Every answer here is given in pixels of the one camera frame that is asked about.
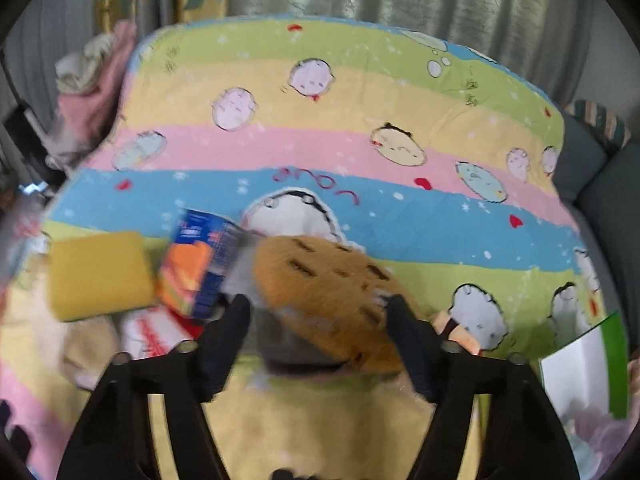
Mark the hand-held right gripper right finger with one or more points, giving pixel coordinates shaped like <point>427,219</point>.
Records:
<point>400,322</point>

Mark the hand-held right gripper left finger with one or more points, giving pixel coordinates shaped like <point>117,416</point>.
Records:
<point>234,322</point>

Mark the brown plush toy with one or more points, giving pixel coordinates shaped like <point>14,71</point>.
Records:
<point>320,290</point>

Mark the yellow sponge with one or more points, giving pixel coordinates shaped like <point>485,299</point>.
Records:
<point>100,275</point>

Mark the green box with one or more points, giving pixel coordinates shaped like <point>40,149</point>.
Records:
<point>575,370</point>

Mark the small cartoon packet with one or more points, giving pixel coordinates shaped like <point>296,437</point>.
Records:
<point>460,332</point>

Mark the orange and white carton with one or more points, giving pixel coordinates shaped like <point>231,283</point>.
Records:
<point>200,260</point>

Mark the white red packet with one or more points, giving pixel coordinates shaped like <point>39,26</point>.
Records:
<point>150,330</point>

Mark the striped cartoon printed blanket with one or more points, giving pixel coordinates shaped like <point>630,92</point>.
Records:
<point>350,150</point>

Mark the grey sofa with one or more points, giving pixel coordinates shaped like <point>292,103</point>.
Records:
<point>600,200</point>

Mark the pink clothes pile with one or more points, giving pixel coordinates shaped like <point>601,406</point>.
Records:
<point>90,105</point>

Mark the striped cushion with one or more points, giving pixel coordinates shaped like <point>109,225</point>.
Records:
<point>605,125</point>

